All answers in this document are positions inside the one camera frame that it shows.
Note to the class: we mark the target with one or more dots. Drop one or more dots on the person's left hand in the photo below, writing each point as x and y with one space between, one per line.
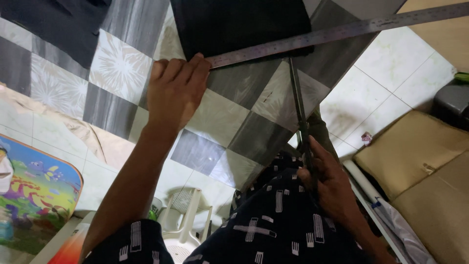
172 95

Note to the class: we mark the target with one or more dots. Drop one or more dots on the person's right hand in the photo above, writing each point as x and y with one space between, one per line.
331 183

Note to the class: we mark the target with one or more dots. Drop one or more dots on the black scissors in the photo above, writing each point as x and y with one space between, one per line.
301 117

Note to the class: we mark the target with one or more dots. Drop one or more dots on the long steel ruler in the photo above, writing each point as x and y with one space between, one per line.
329 35

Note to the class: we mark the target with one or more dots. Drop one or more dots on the white rolled tube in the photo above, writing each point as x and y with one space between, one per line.
362 181

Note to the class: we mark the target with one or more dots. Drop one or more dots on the olive green cloth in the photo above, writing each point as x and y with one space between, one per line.
322 134

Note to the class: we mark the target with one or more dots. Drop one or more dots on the small pink scrap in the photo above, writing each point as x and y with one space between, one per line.
366 138

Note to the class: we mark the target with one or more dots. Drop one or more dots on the grey white checkered table cover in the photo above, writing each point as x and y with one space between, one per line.
227 121

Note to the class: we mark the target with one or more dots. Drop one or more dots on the person's dark patterned shirt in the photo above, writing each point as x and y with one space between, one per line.
263 227

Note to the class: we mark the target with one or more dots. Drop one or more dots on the clear plastic bag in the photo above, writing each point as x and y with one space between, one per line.
399 231

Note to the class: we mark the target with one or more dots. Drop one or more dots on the brown cardboard box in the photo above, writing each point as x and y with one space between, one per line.
421 176

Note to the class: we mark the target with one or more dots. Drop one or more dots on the beige crumpled cloth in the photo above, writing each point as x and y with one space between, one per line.
91 135

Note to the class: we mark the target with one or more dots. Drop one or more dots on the black fabric piece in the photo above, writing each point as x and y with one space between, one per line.
238 25

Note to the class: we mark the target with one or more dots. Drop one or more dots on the green white cup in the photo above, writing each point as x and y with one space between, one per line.
155 209

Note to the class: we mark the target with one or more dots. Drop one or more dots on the white plastic chair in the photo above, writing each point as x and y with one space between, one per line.
187 223

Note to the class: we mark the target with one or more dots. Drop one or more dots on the dark navy fabric piece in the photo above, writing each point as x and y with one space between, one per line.
58 25

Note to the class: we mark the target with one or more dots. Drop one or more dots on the black plastic stool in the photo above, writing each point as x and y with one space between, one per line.
452 104

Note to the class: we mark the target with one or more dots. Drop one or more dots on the colourful cartoon play mat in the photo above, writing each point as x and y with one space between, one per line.
36 194

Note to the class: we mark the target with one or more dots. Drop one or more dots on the green plastic item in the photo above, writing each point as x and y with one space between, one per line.
462 76

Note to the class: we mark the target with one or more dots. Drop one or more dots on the orange white carton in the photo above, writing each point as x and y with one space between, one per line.
69 242

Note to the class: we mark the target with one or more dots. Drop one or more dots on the beige wooden board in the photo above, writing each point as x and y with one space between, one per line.
443 33

